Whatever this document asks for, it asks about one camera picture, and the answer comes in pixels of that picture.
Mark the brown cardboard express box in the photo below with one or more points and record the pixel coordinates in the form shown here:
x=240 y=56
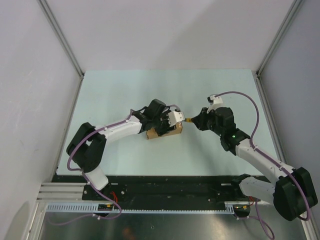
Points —
x=160 y=133

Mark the left aluminium frame post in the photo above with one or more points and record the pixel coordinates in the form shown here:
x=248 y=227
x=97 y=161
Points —
x=57 y=30

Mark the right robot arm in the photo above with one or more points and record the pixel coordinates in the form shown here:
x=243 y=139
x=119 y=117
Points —
x=289 y=189

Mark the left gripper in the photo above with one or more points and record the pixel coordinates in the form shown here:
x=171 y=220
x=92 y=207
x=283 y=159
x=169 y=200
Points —
x=161 y=131

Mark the aluminium frame post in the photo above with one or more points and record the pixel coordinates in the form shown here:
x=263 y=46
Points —
x=280 y=34
x=57 y=30

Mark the right aluminium frame post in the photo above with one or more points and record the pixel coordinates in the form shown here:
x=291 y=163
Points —
x=280 y=34

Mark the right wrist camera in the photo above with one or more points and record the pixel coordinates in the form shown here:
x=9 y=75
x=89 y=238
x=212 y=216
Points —
x=215 y=102

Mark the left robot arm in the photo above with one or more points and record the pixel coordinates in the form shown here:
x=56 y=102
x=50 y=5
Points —
x=85 y=150

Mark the grey slotted cable duct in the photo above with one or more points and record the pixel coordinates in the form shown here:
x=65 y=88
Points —
x=64 y=207

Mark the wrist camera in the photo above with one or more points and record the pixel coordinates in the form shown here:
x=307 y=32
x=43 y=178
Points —
x=215 y=102
x=175 y=117

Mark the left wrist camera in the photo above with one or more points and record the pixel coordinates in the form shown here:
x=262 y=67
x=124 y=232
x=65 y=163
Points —
x=175 y=117

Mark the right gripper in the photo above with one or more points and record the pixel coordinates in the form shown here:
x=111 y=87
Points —
x=199 y=120

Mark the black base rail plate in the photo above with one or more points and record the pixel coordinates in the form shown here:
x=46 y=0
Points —
x=170 y=192

